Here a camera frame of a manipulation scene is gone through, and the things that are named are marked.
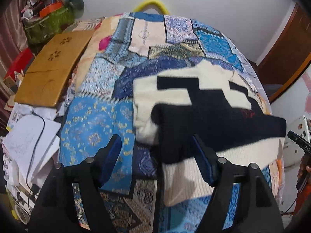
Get black and cream striped sweater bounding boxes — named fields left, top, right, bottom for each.
left=133, top=60, right=287, bottom=207

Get black cable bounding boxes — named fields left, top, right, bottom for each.
left=26, top=110, right=46, bottom=195

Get beige floral bed sheet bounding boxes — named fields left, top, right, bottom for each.
left=64, top=17, right=123, bottom=78

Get white papers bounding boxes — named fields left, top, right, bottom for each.
left=2, top=113, right=62, bottom=188

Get blue patchwork blanket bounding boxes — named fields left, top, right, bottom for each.
left=58, top=12, right=286, bottom=233

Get red box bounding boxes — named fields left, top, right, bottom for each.
left=3, top=49, right=35, bottom=78

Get grey-green plush toy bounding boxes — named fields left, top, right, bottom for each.
left=57, top=0, right=85, bottom=18

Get white cup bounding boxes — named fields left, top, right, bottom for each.
left=13, top=204, right=31, bottom=225

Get person's right hand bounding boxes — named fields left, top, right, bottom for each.
left=298, top=155, right=311, bottom=179

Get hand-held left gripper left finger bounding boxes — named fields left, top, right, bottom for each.
left=28, top=134, right=122, bottom=233

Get green fabric storage box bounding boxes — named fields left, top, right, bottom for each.
left=24, top=6, right=76, bottom=45

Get orange box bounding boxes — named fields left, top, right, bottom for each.
left=39, top=2, right=64, bottom=18

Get striped red curtain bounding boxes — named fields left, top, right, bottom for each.
left=0, top=0, right=32, bottom=117

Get wooden lap desk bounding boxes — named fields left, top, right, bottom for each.
left=14, top=30, right=96, bottom=108

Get yellow foam tube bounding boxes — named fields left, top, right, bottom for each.
left=133, top=0, right=170, bottom=15

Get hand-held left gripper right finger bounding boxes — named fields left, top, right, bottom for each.
left=192, top=134, right=285, bottom=233

